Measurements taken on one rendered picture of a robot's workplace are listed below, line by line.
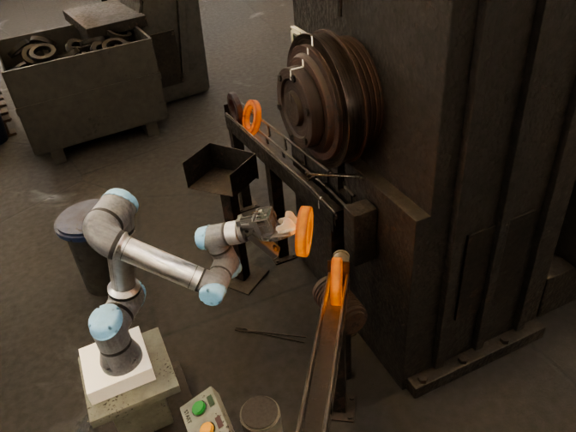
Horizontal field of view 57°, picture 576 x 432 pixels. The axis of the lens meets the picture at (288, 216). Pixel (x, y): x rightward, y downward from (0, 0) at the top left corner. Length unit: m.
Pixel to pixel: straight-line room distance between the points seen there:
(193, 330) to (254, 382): 0.44
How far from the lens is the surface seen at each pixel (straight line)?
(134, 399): 2.09
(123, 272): 1.93
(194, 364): 2.51
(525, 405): 2.42
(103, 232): 1.68
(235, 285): 2.80
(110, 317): 1.96
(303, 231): 1.55
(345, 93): 1.70
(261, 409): 1.68
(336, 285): 1.67
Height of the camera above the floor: 1.91
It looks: 36 degrees down
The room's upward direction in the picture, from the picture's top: 5 degrees counter-clockwise
